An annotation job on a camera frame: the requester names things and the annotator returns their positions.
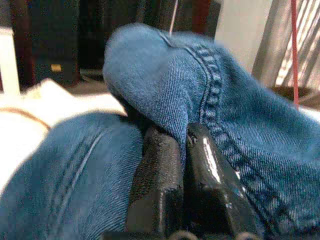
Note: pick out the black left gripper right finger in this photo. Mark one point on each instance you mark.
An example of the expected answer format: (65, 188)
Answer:
(212, 200)

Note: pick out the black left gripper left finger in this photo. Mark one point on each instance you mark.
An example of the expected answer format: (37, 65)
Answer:
(157, 190)

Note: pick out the blue denim garment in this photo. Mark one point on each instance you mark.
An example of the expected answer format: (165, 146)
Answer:
(150, 75)

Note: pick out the white shirt with green print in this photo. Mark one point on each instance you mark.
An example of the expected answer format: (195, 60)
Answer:
(15, 150)

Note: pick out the light grey curtain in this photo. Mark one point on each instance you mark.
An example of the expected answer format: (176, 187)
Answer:
(275, 50)

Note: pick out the black television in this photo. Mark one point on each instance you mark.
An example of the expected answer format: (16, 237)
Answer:
(100, 25)

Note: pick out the tall black speaker yellow label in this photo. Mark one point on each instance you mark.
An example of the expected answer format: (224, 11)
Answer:
(50, 37)

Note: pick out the white glass door cabinet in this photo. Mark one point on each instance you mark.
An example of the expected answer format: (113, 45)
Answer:
(8, 62)

